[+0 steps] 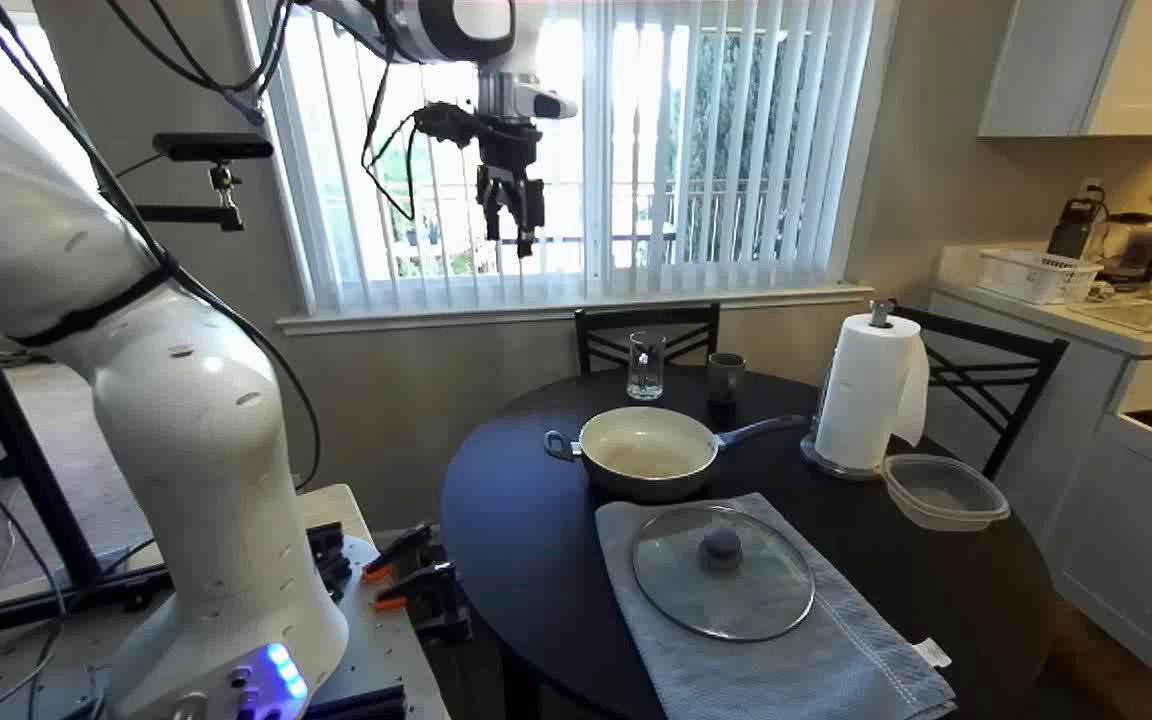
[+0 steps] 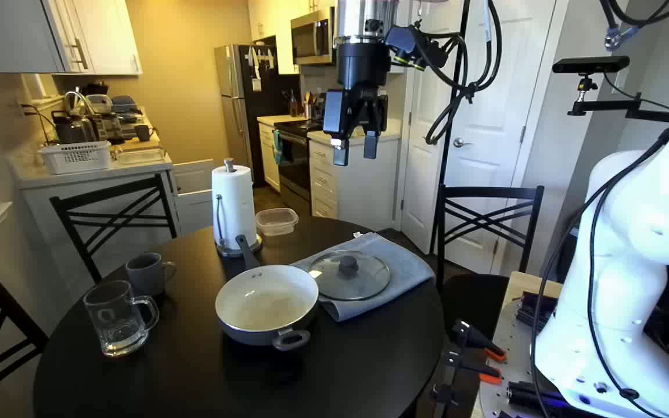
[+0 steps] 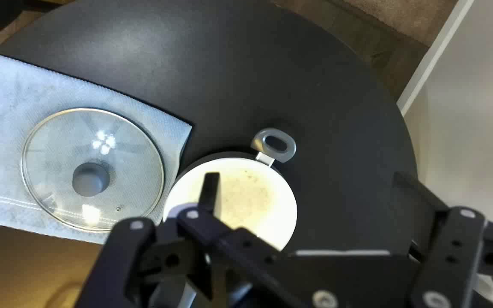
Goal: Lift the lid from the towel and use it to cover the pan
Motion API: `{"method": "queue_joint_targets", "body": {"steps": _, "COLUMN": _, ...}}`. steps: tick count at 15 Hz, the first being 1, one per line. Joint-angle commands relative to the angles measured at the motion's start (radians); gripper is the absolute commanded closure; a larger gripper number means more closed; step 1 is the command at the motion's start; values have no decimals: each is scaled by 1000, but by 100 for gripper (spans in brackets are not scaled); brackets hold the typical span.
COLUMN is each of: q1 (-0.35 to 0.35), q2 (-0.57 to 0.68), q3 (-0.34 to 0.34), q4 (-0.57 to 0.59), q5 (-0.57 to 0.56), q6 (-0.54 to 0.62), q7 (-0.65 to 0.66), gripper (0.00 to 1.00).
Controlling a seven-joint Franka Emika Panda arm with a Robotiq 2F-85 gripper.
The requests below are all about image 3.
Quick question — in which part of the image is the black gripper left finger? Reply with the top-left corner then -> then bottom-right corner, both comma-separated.
81,170 -> 294,308

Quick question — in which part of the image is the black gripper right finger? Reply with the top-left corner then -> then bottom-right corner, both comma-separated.
392,170 -> 493,308

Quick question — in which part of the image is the pan with white interior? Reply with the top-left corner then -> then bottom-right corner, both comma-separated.
161,127 -> 301,256

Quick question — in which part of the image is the grey cloth towel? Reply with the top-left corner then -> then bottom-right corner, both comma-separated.
0,50 -> 193,247

